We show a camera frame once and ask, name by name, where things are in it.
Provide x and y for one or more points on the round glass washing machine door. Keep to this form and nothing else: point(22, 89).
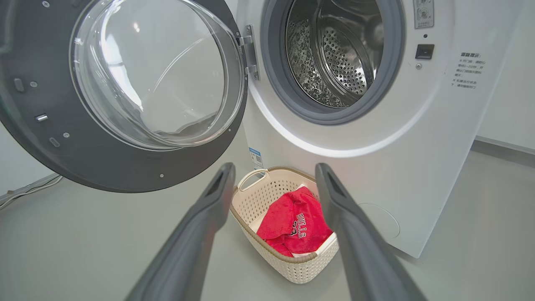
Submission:
point(104, 167)

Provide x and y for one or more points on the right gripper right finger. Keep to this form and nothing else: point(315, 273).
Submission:
point(368, 251)

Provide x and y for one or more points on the blue white label sticker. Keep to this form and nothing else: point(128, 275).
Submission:
point(256, 158)

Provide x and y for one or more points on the cream perforated laundry basket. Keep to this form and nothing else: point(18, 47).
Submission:
point(259, 200)

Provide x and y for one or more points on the red Bulls print garment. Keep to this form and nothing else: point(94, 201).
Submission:
point(288, 217)

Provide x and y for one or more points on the white washing machine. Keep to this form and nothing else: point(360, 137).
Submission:
point(439, 146)

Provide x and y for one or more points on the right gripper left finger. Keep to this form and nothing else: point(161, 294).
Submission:
point(188, 242)

